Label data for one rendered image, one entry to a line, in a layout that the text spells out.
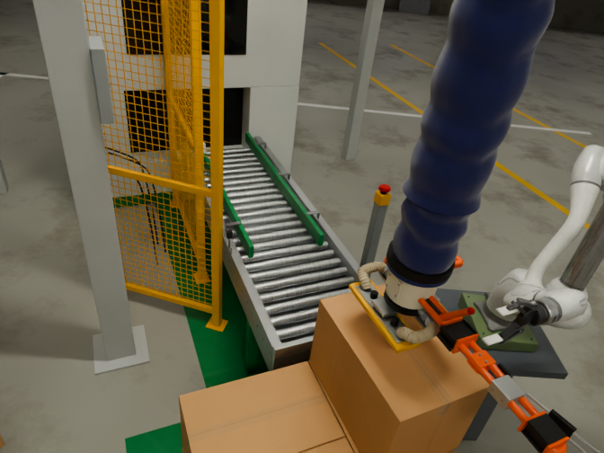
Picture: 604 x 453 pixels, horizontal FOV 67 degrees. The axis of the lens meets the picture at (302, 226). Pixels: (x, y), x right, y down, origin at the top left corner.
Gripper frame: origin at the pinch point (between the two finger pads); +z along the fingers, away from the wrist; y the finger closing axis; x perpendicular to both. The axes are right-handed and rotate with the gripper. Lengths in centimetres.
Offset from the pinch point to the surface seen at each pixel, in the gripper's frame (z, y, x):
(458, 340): 17.8, -2.8, -2.4
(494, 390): 17.4, 0.5, -18.7
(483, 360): 14.8, -1.3, -10.3
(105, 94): 102, -36, 129
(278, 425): 58, 69, 30
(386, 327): 26.7, 10.6, 19.0
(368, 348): 26.0, 28.8, 25.6
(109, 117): 102, -27, 129
